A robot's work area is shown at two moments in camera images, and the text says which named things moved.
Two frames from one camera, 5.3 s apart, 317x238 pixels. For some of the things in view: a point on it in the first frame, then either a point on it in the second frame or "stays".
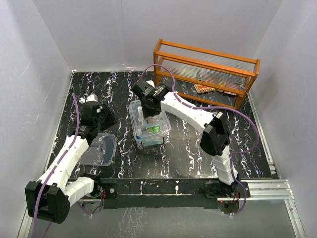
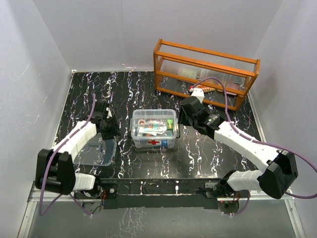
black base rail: x=168 y=193 stays
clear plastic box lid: x=101 y=151 stays
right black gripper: x=148 y=114 → x=182 y=120
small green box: x=154 y=129 → x=170 y=124
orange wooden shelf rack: x=218 y=78 stays
